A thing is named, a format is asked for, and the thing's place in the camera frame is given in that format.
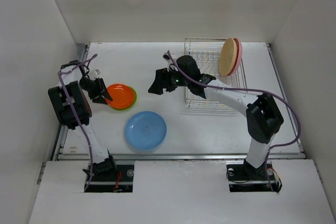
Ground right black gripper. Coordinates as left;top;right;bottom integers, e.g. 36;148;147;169
148;66;191;94

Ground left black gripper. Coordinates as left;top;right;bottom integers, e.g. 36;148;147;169
79;76;112;104

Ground orange plate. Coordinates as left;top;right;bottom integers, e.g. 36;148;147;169
106;83;137;110

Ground green plate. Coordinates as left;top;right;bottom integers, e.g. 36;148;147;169
111;86;137;111

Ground blue plate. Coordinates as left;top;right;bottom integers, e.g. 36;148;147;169
124;111;167;152

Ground metal wire dish rack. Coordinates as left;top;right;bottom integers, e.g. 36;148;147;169
183;37;249;108

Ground tan beige plate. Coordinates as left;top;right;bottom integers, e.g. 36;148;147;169
218;38;237;76

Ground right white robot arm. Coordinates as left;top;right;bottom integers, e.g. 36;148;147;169
148;52;284;179

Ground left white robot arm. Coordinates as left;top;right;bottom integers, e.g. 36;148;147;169
48;60;118;180

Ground pink plate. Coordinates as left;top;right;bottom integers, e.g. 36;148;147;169
228;38;243;76

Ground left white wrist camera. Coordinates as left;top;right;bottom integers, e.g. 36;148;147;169
89;69;100;79

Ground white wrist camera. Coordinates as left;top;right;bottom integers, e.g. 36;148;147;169
89;69;100;79
163;53;171;63

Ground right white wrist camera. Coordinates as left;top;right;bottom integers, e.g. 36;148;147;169
163;53;171;63

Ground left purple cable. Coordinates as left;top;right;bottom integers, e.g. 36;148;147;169
57;53;98;190

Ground aluminium table rail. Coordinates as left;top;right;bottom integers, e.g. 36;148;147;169
36;42;307;185

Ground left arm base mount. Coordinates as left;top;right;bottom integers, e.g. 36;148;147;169
84;164;134;193

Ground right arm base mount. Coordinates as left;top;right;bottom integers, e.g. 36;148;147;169
226;163;283;193

